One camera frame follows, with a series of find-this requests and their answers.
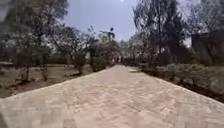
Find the tan brick path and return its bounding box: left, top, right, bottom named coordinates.
left=0, top=64, right=224, bottom=128

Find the row of tall trees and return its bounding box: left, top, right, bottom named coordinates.
left=121, top=0, right=224, bottom=68

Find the row of low bushes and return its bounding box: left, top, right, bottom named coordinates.
left=142, top=62, right=224, bottom=96

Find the row of leafy trees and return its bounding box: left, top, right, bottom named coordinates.
left=0, top=0, right=123, bottom=83

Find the dark building behind trees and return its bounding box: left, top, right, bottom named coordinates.
left=191, top=30, right=224, bottom=67

